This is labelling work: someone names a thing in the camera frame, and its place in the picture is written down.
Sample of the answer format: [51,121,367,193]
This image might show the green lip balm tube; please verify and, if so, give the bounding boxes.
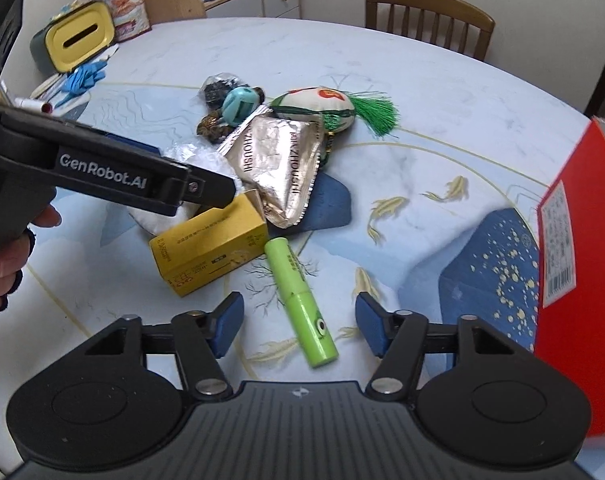
[264,237,339,368]

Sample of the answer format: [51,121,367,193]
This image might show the yellow cardboard box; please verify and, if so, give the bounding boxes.
[150,190,268,297]

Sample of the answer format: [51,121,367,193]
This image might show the white fluffy plush brooch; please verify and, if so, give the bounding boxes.
[129,140,244,238]

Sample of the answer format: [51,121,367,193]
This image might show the silver foil snack packet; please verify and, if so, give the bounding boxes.
[219,114,324,229]

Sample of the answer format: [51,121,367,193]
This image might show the black item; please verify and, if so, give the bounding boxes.
[198,73,245,110]

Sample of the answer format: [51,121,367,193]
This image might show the teal round plastic object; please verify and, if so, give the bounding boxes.
[221,87,264,127]

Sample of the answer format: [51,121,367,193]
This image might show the person's left hand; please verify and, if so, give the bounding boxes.
[0,229,36,313]

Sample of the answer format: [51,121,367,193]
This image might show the white lipstick tube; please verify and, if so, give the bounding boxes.
[13,98,53,114]

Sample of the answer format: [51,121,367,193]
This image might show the yellow and green tissue box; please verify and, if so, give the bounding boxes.
[29,1,115,77]

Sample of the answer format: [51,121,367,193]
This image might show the light wooden child chair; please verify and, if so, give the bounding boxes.
[144,0,207,26]

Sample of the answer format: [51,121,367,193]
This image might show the red cardboard storage box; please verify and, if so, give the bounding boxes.
[535,118,605,439]

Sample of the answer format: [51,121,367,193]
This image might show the brown wooden dining chair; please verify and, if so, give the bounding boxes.
[365,0,496,61]

